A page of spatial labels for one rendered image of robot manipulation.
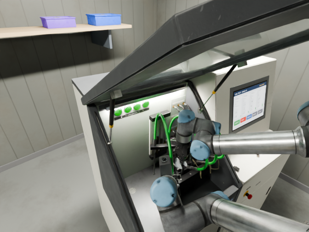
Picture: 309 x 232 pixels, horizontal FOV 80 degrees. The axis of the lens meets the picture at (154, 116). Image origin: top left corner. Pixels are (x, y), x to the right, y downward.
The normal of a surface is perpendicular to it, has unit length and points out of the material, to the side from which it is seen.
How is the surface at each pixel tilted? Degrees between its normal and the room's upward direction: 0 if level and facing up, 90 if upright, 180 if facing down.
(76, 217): 0
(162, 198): 45
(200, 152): 90
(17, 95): 90
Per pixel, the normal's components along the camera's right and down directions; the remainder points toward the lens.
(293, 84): -0.74, 0.34
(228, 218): -0.94, -0.22
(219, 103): 0.55, 0.23
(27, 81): 0.67, 0.40
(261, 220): -0.62, -0.78
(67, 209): 0.02, -0.85
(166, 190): -0.17, -0.24
